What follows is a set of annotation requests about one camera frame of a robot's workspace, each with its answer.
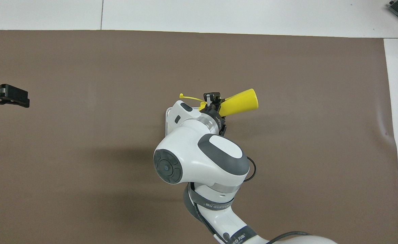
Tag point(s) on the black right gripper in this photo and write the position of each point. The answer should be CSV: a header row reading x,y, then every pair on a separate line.
x,y
219,115

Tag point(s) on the yellow squeeze bottle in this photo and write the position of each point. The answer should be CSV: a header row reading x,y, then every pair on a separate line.
x,y
241,103

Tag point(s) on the silver digital kitchen scale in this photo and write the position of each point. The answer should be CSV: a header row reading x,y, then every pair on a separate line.
x,y
167,122

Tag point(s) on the brown table mat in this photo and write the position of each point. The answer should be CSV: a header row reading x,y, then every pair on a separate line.
x,y
83,189

